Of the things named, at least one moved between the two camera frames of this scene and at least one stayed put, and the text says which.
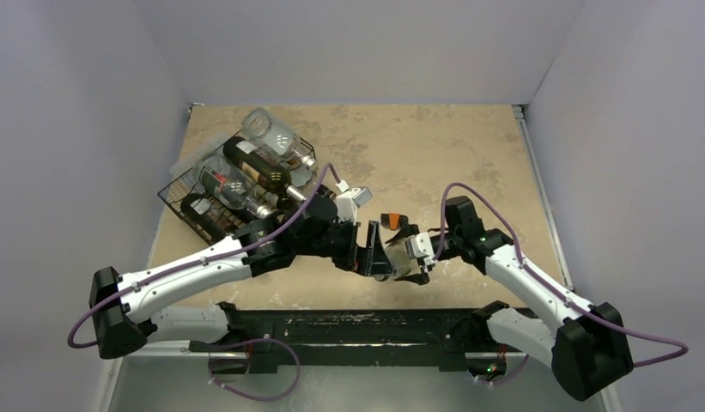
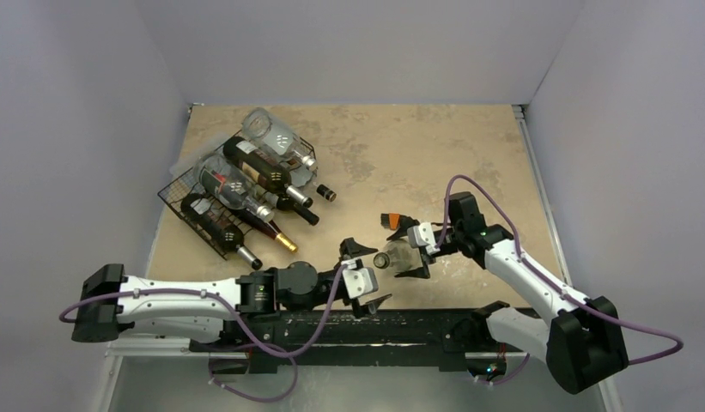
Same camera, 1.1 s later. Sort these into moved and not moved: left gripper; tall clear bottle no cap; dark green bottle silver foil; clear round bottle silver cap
Moved: left gripper
Not moved: tall clear bottle no cap; clear round bottle silver cap; dark green bottle silver foil
